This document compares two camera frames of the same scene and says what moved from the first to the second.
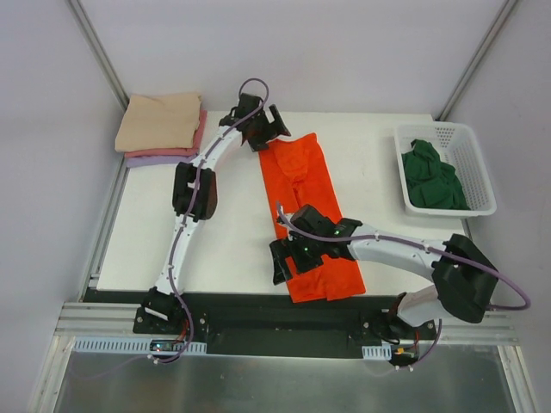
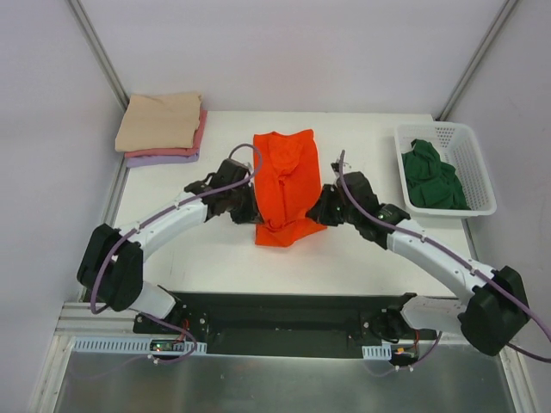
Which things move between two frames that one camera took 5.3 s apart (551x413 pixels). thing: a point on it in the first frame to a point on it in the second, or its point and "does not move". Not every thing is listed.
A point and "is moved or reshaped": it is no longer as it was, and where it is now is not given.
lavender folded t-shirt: (152, 160) does not move
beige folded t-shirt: (159, 121) does not move
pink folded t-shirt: (182, 152) does not move
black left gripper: (267, 127) to (246, 211)
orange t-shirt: (297, 175) is moved or reshaped
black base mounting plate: (233, 317) does not move
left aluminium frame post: (99, 52) does not move
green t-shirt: (432, 183) does not move
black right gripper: (288, 259) to (323, 211)
